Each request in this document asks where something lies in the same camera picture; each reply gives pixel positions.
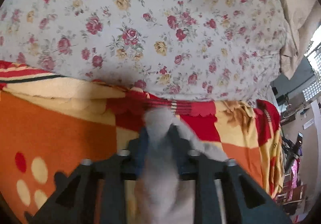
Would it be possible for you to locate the floral white quilt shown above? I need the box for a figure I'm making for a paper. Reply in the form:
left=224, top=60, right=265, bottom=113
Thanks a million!
left=1, top=0, right=290, bottom=100

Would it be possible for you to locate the beige grey garment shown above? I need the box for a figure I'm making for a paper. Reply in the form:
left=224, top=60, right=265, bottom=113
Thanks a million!
left=135, top=108, right=228, bottom=223

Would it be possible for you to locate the beige curtain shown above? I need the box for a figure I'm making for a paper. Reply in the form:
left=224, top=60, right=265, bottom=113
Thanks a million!
left=280, top=0, right=320, bottom=79

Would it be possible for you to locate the red orange yellow bedsheet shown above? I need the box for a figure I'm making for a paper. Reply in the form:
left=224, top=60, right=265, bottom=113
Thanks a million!
left=1, top=61, right=284, bottom=223

